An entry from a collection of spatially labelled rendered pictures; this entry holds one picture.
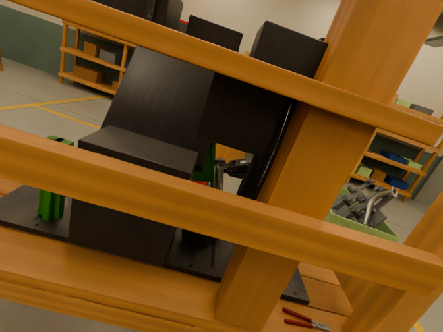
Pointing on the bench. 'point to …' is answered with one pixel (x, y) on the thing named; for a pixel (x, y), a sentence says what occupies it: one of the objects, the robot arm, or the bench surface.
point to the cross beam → (213, 212)
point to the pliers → (304, 320)
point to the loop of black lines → (250, 185)
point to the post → (339, 165)
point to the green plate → (208, 173)
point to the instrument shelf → (237, 66)
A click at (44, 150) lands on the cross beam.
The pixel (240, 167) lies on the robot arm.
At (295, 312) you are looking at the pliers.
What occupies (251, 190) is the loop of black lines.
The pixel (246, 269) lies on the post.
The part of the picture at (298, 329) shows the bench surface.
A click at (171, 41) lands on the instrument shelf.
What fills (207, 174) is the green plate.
